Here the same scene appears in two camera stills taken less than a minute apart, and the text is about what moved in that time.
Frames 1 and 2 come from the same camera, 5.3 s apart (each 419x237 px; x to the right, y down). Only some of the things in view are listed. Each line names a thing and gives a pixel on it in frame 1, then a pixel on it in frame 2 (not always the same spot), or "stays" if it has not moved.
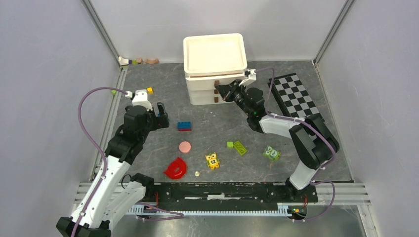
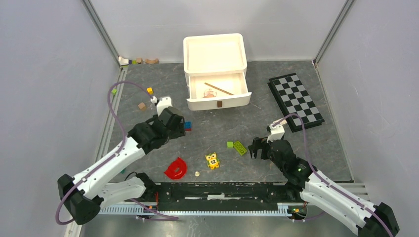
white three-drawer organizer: [210, 59] stays
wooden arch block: [150, 61] stays
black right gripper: [224, 90] to [258, 143]
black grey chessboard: [294, 97] stays
